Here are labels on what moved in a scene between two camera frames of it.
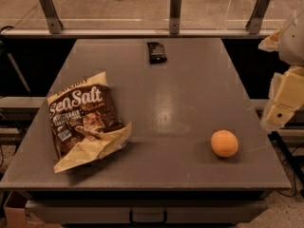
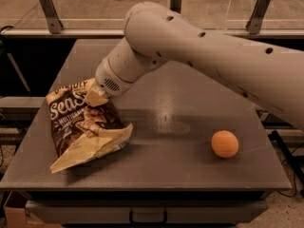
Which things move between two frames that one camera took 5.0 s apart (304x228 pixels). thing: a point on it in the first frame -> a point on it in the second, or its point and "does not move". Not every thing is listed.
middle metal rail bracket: x=176 y=4 does not move
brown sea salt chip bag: x=85 y=123 does not move
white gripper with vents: x=293 y=43 -> x=109 y=77
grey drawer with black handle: x=146 y=212 does not move
